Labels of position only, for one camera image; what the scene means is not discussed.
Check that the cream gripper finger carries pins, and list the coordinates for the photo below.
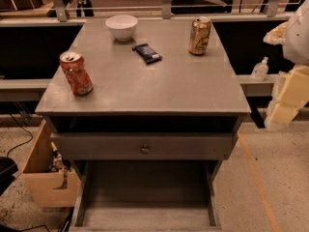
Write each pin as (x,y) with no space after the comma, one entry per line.
(279,115)
(292,88)

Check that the blue rxbar wrapper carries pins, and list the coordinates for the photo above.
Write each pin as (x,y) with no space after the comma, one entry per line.
(147,53)

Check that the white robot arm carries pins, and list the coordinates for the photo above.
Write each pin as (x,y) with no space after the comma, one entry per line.
(293,35)

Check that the grey wooden drawer cabinet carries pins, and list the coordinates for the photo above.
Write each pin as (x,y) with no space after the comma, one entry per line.
(181,93)

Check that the closed grey drawer with knob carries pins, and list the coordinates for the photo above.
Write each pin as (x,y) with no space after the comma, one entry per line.
(144,146)

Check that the open grey middle drawer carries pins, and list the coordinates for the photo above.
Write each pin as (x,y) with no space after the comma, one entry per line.
(145,196)

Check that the clear sanitizer bottle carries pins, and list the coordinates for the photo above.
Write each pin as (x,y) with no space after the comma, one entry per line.
(260,70)

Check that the gold soda can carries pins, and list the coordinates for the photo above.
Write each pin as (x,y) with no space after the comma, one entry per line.
(199,35)

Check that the white ceramic bowl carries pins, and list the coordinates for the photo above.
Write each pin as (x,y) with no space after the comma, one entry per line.
(122,27)

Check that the orange soda can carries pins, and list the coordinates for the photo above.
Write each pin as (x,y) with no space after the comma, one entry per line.
(73,67)

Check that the wooden storage box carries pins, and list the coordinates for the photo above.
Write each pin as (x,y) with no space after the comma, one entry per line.
(48,189)

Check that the black object at left edge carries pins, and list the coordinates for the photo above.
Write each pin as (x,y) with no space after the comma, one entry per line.
(7,170)

